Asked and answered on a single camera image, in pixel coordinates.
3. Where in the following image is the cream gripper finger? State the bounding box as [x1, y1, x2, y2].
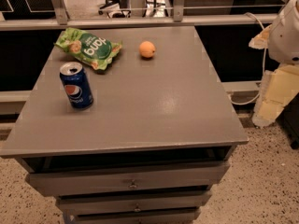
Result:
[252, 64, 299, 127]
[249, 26, 270, 49]

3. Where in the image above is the orange fruit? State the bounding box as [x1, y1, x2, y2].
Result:
[139, 41, 156, 59]

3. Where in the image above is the blue pepsi can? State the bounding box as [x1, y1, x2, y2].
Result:
[60, 62, 93, 109]

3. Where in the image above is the grey drawer cabinet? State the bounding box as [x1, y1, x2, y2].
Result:
[0, 25, 249, 224]

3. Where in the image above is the top grey drawer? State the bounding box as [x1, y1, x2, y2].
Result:
[26, 161, 229, 196]

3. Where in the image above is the grey drawer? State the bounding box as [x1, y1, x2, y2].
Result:
[64, 207, 200, 224]
[57, 189, 211, 215]
[26, 161, 229, 196]

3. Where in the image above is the black office chair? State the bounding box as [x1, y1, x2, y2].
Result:
[98, 0, 131, 18]

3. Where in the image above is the green chip bag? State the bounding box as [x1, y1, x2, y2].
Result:
[55, 28, 122, 72]

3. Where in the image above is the middle grey drawer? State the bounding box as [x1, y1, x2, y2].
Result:
[57, 189, 211, 215]

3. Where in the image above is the metal railing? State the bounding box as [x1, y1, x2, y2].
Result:
[0, 0, 290, 31]

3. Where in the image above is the bottom grey drawer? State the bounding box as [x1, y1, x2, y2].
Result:
[64, 207, 200, 224]

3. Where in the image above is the white cable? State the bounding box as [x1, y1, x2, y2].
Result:
[228, 11, 268, 106]

